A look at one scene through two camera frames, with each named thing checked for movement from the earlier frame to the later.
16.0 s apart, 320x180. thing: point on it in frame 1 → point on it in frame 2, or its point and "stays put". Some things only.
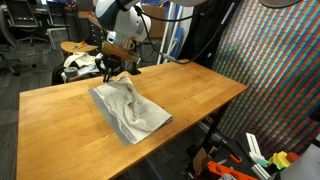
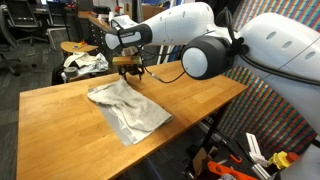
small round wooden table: x=77 y=46 stays put
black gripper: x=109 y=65 → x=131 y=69
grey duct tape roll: x=71 y=71 stays put
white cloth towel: x=131 y=116 stays put
